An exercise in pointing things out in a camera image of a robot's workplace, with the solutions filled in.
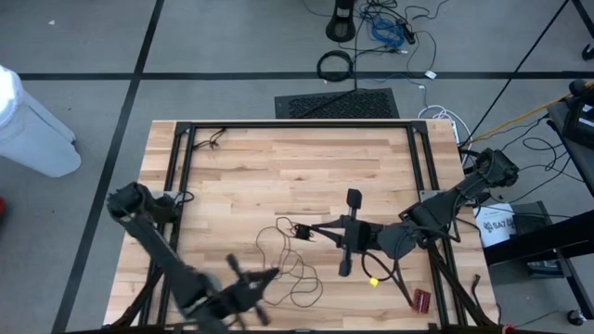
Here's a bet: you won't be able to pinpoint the black aluminium table frame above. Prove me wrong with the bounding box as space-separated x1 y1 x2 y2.
104 120 500 334

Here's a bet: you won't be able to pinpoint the black hanging cable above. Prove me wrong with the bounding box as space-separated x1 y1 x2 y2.
458 0 571 148

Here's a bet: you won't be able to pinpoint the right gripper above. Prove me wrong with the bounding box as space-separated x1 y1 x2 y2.
309 188 386 278

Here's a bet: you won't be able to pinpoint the yellow floor cable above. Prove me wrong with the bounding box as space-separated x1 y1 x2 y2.
468 79 594 143

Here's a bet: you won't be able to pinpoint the black power strip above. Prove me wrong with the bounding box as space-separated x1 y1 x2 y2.
396 18 418 46

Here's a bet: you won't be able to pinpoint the black cord spool white labels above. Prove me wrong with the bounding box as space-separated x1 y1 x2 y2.
293 223 316 241

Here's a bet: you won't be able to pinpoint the black floor mat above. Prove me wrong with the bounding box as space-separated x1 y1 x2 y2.
274 87 401 120

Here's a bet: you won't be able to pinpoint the brown cable with plug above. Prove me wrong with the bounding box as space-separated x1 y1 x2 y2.
470 273 484 307

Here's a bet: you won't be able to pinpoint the red connector block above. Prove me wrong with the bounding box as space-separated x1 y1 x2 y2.
412 288 433 315

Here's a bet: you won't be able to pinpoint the small black cable bundle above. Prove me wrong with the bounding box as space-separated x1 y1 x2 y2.
191 127 228 151

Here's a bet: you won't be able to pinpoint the black equipment cart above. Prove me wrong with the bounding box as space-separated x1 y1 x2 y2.
482 99 594 321

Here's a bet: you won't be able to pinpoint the coiled blue cable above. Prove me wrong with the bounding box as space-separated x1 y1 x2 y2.
370 17 406 48

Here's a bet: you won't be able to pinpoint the black electronic device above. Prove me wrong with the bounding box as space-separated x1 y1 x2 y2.
568 78 594 149

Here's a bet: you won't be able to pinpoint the thin dark cord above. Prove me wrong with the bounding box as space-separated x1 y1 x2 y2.
254 216 325 309

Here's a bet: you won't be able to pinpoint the coiled black floor cable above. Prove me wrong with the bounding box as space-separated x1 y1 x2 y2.
316 49 355 84

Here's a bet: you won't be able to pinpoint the white power strip with cable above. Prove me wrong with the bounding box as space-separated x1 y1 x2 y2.
416 105 473 167

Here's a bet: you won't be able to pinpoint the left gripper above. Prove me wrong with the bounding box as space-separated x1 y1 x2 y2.
215 252 281 330

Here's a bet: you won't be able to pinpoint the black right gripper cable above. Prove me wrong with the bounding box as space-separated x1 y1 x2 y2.
360 250 415 308

